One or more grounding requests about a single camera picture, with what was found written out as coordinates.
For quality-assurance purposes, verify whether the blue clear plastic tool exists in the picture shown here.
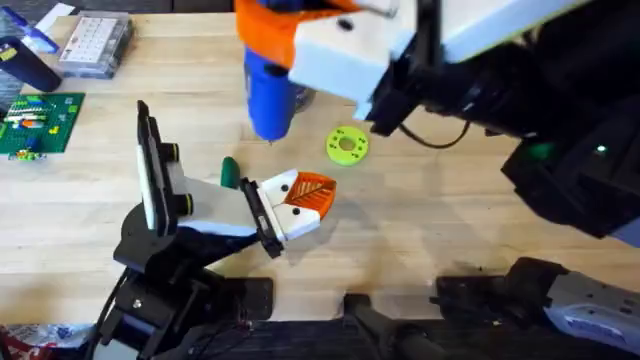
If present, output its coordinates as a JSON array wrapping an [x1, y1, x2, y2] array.
[[0, 4, 62, 55]]

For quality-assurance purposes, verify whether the black cable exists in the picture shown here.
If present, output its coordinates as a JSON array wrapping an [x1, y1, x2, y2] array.
[[396, 118, 472, 150]]

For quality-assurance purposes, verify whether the clear plastic parts box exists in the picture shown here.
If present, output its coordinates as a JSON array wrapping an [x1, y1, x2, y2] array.
[[56, 9, 136, 81]]

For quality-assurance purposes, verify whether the green board with toy blocks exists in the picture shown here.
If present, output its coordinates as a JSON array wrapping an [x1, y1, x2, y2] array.
[[0, 91, 87, 163]]

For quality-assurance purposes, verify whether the white paper sheet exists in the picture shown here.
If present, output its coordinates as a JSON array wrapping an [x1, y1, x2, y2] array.
[[34, 1, 77, 36]]

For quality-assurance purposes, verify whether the blue electric screwdriver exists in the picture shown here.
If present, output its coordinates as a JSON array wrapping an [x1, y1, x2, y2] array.
[[243, 0, 346, 145]]

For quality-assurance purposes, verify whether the crumpled plastic bag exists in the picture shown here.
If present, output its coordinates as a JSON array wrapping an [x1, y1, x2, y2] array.
[[0, 321, 97, 360]]

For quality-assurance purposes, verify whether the dark blue cylinder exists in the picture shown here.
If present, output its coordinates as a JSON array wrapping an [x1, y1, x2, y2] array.
[[0, 35, 64, 94]]

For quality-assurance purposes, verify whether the left wrist flat black plate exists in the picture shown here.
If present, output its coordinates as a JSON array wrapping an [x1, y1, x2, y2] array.
[[135, 99, 174, 238]]

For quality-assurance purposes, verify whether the green disc with holes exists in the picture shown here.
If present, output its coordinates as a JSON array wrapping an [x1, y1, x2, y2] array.
[[325, 125, 371, 168]]

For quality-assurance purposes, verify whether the black rail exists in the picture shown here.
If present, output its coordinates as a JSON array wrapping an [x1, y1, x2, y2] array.
[[189, 318, 551, 360]]

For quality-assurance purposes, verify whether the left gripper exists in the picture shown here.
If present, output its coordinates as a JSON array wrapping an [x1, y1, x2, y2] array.
[[160, 142, 338, 260]]

